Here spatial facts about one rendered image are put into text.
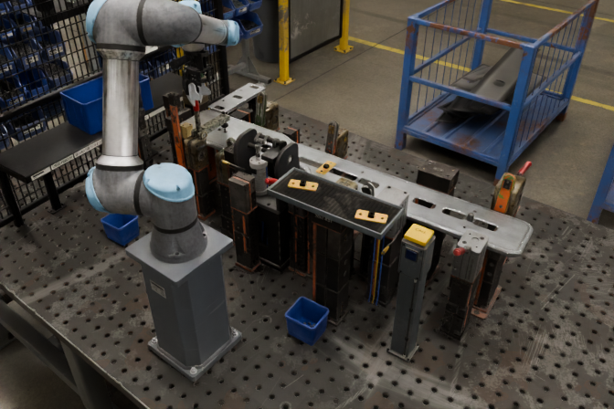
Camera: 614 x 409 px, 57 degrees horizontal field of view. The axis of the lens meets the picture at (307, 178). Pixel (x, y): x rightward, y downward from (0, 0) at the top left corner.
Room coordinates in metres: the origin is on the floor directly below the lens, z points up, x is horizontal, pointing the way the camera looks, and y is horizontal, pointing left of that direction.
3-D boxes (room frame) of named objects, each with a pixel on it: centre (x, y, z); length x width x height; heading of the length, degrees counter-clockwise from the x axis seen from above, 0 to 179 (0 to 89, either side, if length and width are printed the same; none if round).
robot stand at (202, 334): (1.17, 0.34, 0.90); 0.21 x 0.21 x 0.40; 52
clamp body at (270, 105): (2.09, 0.16, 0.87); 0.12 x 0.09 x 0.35; 146
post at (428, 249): (1.14, -0.29, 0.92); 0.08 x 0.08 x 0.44; 56
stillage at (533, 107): (3.68, -1.31, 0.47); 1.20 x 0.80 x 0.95; 141
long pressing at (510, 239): (1.69, -0.09, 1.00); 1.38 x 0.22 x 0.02; 56
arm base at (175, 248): (1.17, 0.34, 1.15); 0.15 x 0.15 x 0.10
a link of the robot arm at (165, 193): (1.17, 0.35, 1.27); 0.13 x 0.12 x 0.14; 81
